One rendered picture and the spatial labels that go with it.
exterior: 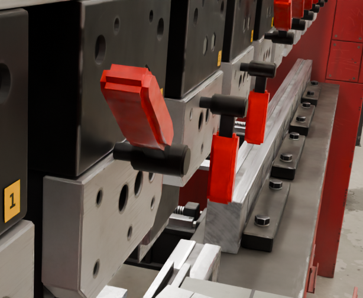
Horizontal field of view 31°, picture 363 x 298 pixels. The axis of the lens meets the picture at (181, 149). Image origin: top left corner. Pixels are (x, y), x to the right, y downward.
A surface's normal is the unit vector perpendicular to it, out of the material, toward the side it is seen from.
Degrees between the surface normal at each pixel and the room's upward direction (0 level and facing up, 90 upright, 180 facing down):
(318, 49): 90
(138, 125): 139
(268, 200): 0
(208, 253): 0
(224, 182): 91
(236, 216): 90
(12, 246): 90
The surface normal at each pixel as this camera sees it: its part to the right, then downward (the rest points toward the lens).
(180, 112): -0.25, 0.27
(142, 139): -0.22, 0.89
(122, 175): 0.96, 0.15
